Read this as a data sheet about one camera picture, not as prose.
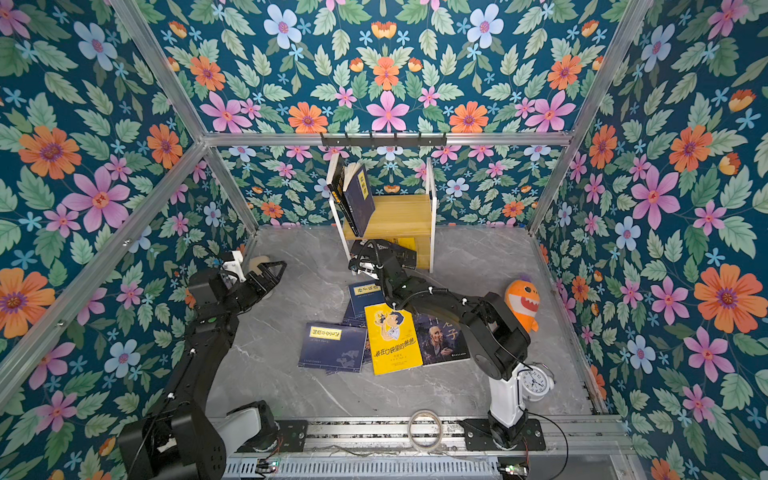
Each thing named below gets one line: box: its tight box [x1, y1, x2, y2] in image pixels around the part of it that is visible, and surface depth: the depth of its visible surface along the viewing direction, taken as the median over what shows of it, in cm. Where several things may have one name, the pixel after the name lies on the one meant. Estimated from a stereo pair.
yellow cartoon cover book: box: [364, 303, 423, 376], surface depth 89 cm
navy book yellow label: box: [342, 163, 375, 238], surface depth 84 cm
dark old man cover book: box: [413, 313, 471, 367], surface depth 90 cm
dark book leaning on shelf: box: [326, 153, 355, 237], surface depth 81 cm
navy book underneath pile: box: [298, 322, 367, 375], surface depth 88 cm
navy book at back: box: [348, 280, 386, 319], surface depth 99 cm
